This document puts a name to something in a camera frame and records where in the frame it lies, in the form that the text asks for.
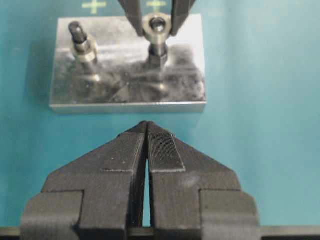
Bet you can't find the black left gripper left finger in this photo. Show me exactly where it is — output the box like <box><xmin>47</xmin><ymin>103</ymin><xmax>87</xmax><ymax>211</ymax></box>
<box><xmin>20</xmin><ymin>122</ymin><xmax>147</xmax><ymax>240</ymax></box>

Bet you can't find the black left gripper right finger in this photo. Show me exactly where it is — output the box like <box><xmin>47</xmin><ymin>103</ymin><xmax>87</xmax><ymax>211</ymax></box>
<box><xmin>147</xmin><ymin>122</ymin><xmax>260</xmax><ymax>240</ymax></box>

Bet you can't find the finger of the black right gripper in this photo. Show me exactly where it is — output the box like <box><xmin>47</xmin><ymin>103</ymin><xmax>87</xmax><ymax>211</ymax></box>
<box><xmin>170</xmin><ymin>0</ymin><xmax>196</xmax><ymax>36</ymax></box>
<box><xmin>118</xmin><ymin>0</ymin><xmax>144</xmax><ymax>37</ymax></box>

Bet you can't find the steel washer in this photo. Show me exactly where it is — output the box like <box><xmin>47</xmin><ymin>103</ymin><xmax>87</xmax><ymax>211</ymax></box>
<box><xmin>142</xmin><ymin>12</ymin><xmax>172</xmax><ymax>47</ymax></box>

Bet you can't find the near steel shaft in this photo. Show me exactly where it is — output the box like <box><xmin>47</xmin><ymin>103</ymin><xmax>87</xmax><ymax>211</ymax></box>
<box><xmin>149</xmin><ymin>17</ymin><xmax>168</xmax><ymax>68</ymax></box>

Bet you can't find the steel shaft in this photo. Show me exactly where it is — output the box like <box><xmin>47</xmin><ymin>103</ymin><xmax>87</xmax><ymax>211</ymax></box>
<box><xmin>149</xmin><ymin>17</ymin><xmax>168</xmax><ymax>68</ymax></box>
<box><xmin>68</xmin><ymin>21</ymin><xmax>98</xmax><ymax>65</ymax></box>

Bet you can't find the far steel shaft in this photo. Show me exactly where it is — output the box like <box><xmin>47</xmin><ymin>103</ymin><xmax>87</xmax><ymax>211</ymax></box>
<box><xmin>68</xmin><ymin>21</ymin><xmax>98</xmax><ymax>65</ymax></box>

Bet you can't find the grey metal base block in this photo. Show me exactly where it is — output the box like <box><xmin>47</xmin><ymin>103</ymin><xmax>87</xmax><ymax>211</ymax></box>
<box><xmin>49</xmin><ymin>14</ymin><xmax>207</xmax><ymax>114</ymax></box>

